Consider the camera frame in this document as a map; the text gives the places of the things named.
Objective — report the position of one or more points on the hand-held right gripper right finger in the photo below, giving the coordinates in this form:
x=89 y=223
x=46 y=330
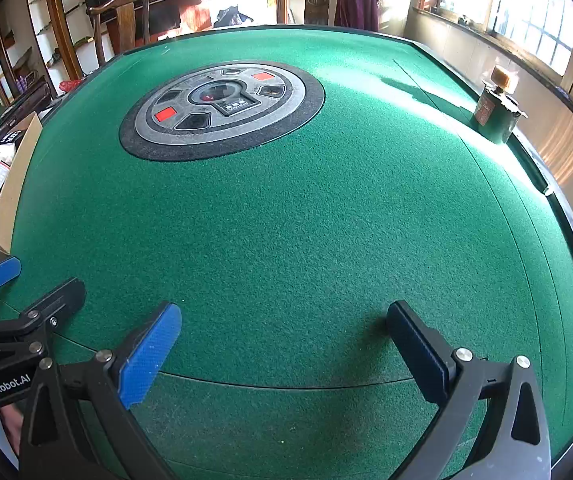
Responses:
x=416 y=350

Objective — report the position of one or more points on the wall shelf unit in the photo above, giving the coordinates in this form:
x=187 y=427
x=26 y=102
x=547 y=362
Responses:
x=51 y=35

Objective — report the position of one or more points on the purple cloth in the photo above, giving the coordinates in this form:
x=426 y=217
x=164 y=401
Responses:
x=359 y=0

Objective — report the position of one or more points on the cardboard box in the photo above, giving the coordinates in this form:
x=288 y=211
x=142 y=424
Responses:
x=16 y=180

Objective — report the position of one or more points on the dark green bottle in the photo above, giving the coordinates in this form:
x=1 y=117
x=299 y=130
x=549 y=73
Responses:
x=493 y=120

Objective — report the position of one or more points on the window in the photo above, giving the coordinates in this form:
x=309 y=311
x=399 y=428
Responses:
x=531 y=20

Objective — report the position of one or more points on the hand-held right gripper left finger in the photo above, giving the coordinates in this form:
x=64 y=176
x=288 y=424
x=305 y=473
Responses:
x=151 y=355

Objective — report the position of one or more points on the round table centre console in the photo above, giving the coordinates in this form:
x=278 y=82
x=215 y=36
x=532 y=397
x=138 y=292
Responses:
x=276 y=120

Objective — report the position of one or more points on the folding green game table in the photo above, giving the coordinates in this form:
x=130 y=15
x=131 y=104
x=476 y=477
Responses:
x=31 y=97

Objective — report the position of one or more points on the bare wooden chair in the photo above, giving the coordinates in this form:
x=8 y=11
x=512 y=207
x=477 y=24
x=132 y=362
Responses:
x=126 y=25

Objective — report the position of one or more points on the tan cork stopper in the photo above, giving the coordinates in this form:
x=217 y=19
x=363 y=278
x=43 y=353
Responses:
x=503 y=79

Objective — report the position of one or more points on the dark clothes pile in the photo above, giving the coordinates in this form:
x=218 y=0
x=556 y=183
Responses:
x=227 y=16

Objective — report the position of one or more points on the red plastic bag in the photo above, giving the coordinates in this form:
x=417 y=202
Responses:
x=70 y=85

